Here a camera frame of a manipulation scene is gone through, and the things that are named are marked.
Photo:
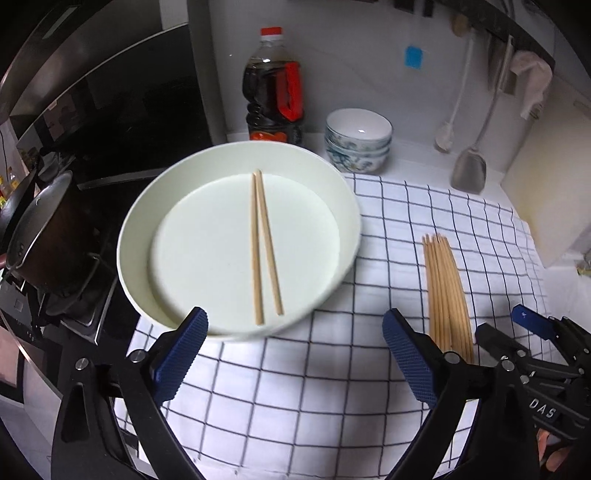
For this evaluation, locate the chopstick pair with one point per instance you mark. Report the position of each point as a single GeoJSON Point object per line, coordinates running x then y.
{"type": "Point", "coordinates": [269, 244]}

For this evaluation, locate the black glass range hood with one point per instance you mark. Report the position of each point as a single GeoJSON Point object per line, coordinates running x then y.
{"type": "Point", "coordinates": [138, 101]}

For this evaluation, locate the white black checked cloth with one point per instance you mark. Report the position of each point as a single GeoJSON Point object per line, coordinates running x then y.
{"type": "Point", "coordinates": [323, 369]}

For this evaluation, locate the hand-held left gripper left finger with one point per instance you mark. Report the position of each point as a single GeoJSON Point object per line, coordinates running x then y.
{"type": "Point", "coordinates": [182, 355]}

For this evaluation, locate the pale hanging rag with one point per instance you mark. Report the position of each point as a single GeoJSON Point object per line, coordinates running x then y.
{"type": "Point", "coordinates": [531, 78]}

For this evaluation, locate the white hanging ladle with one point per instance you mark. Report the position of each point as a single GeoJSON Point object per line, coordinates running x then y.
{"type": "Point", "coordinates": [445, 136]}

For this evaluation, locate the blue patterned white bowl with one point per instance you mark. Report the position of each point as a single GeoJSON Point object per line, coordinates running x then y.
{"type": "Point", "coordinates": [358, 122]}
{"type": "Point", "coordinates": [355, 162]}
{"type": "Point", "coordinates": [337, 146]}

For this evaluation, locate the black wall rail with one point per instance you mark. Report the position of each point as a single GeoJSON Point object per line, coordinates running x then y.
{"type": "Point", "coordinates": [503, 27]}

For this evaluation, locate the dark metal cooking pot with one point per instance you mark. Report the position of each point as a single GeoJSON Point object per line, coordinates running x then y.
{"type": "Point", "coordinates": [60, 230]}

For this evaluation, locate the hanging kitchen utensil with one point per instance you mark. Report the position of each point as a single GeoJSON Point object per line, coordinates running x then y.
{"type": "Point", "coordinates": [501, 69]}

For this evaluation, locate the metal hanging spatula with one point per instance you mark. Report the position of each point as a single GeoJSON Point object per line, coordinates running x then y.
{"type": "Point", "coordinates": [468, 170]}

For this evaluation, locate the pale cutting board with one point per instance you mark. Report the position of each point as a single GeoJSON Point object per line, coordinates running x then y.
{"type": "Point", "coordinates": [554, 184]}

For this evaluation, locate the dark soy sauce bottle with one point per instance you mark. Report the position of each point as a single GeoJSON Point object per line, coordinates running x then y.
{"type": "Point", "coordinates": [268, 92]}

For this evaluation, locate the row of small seasoning bottles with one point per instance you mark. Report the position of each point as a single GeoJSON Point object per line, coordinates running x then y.
{"type": "Point", "coordinates": [11, 180]}

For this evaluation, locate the bundle of wooden chopsticks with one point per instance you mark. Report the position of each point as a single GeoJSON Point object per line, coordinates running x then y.
{"type": "Point", "coordinates": [443, 295]}

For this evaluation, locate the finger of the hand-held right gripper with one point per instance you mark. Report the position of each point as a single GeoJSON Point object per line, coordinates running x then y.
{"type": "Point", "coordinates": [528, 318]}
{"type": "Point", "coordinates": [498, 339]}

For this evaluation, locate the person's right hand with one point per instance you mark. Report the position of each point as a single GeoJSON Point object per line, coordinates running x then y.
{"type": "Point", "coordinates": [549, 450]}

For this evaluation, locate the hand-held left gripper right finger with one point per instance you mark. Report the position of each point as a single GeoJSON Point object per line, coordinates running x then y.
{"type": "Point", "coordinates": [408, 357]}

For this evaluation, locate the black gas stove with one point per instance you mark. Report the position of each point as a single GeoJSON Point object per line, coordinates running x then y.
{"type": "Point", "coordinates": [78, 309]}

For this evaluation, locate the white round basin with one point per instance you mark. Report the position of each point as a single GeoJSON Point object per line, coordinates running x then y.
{"type": "Point", "coordinates": [207, 230]}

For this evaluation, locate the hanging wooden spoon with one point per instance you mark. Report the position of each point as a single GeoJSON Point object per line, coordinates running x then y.
{"type": "Point", "coordinates": [459, 24]}

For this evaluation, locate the blue wall sticker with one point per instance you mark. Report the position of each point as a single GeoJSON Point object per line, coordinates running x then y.
{"type": "Point", "coordinates": [413, 57]}

